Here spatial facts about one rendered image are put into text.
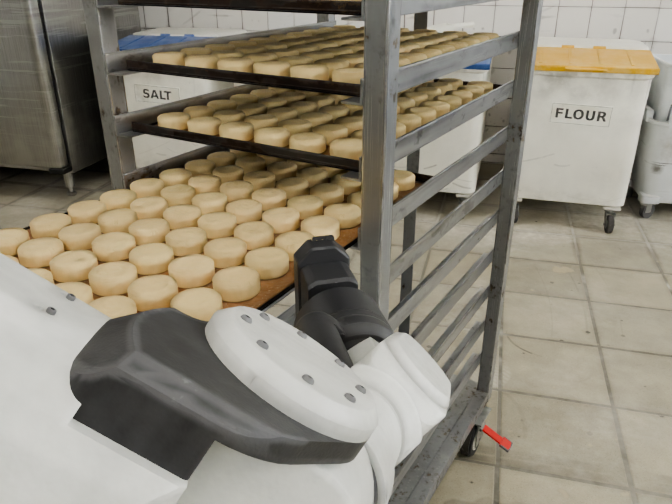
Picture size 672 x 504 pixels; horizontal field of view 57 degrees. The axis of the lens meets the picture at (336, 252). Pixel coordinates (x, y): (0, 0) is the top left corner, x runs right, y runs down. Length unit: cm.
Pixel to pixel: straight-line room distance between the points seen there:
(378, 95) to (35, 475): 58
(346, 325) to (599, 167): 242
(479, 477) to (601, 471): 29
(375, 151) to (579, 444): 117
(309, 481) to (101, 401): 8
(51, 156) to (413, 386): 300
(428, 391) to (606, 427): 140
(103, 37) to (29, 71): 229
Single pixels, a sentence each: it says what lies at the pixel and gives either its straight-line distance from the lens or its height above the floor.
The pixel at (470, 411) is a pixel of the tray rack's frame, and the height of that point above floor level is 15.
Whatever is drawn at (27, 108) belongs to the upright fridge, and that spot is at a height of 47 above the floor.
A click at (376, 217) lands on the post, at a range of 74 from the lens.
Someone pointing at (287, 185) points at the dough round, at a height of 79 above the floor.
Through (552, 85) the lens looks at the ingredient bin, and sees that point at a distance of 278.
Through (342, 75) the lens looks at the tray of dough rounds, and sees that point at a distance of 78.
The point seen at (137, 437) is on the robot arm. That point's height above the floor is 97.
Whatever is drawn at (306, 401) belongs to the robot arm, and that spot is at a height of 96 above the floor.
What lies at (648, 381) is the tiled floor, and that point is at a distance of 203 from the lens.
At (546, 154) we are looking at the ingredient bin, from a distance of 285.
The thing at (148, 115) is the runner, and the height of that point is 87.
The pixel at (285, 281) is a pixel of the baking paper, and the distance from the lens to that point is 69.
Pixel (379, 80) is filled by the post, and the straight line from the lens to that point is 70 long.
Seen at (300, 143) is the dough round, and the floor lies 88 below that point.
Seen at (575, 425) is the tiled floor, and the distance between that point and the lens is 179.
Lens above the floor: 109
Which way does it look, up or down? 25 degrees down
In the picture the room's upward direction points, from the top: straight up
